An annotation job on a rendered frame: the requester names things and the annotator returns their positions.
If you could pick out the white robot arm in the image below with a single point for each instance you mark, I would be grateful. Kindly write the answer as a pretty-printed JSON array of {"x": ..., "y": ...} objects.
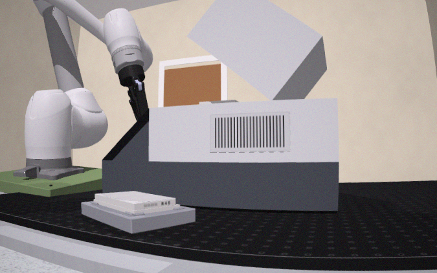
[{"x": 59, "y": 120}]

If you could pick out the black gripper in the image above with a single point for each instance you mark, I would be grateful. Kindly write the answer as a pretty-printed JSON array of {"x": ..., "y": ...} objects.
[{"x": 128, "y": 76}]

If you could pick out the grey lab machine housing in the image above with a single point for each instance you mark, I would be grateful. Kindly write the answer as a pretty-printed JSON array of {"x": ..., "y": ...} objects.
[{"x": 280, "y": 154}]

